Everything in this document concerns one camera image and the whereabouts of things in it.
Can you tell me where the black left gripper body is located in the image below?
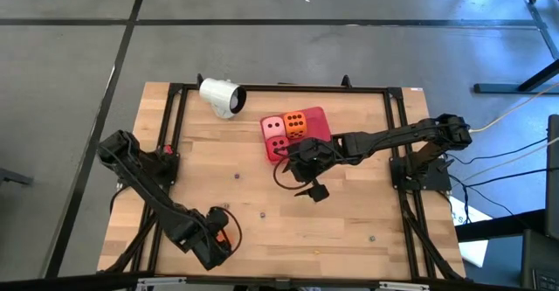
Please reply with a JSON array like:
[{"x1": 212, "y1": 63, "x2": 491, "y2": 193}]
[{"x1": 168, "y1": 214, "x2": 213, "y2": 260}]

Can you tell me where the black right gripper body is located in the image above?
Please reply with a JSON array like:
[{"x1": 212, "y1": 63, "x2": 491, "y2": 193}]
[{"x1": 300, "y1": 135, "x2": 351, "y2": 184}]

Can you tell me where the pink translucent plastic tray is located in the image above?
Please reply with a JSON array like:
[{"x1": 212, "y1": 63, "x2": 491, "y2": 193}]
[{"x1": 260, "y1": 106, "x2": 332, "y2": 163}]

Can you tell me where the red foam die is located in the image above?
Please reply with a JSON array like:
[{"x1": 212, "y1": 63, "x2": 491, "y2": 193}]
[{"x1": 266, "y1": 135, "x2": 292, "y2": 162}]

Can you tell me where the light pink foam die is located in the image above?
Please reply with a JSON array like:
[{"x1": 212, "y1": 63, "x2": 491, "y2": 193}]
[{"x1": 260, "y1": 115, "x2": 287, "y2": 140}]

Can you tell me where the white cylindrical projector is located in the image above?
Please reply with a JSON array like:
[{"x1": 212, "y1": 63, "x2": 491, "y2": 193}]
[{"x1": 198, "y1": 77, "x2": 248, "y2": 120}]

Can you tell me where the black beam with silver brackets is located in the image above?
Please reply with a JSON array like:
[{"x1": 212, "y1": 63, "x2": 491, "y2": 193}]
[{"x1": 0, "y1": 272, "x2": 559, "y2": 291}]

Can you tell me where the black desk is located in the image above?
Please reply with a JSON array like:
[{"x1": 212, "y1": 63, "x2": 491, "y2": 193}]
[{"x1": 453, "y1": 207, "x2": 559, "y2": 243}]

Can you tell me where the black floor stand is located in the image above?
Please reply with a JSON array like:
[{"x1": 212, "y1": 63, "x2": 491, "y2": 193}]
[{"x1": 473, "y1": 0, "x2": 559, "y2": 95}]

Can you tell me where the black upright panel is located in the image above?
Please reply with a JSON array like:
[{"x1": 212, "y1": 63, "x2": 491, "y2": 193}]
[{"x1": 545, "y1": 114, "x2": 559, "y2": 239}]

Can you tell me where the black box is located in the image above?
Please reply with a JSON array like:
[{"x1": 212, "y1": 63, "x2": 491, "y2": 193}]
[{"x1": 520, "y1": 228, "x2": 559, "y2": 291}]

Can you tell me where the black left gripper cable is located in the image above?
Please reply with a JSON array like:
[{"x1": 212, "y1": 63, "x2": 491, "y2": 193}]
[{"x1": 217, "y1": 206, "x2": 244, "y2": 256}]

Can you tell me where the thick black right gripper cable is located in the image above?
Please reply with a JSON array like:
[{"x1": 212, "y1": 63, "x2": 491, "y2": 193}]
[{"x1": 273, "y1": 157, "x2": 309, "y2": 191}]

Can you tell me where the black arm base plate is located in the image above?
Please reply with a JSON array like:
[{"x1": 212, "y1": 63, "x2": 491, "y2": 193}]
[
  {"x1": 116, "y1": 149, "x2": 180, "y2": 186},
  {"x1": 390, "y1": 156, "x2": 453, "y2": 191}
]

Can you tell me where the black aluminium table frame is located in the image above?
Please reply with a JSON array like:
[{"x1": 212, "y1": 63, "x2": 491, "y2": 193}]
[{"x1": 98, "y1": 74, "x2": 468, "y2": 283}]

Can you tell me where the black floor cable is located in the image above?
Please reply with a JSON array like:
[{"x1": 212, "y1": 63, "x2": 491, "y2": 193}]
[
  {"x1": 449, "y1": 136, "x2": 549, "y2": 166},
  {"x1": 447, "y1": 166, "x2": 559, "y2": 188}
]

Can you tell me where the pale yellow floor cable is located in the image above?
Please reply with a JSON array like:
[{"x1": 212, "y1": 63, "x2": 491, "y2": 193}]
[{"x1": 469, "y1": 80, "x2": 559, "y2": 134}]

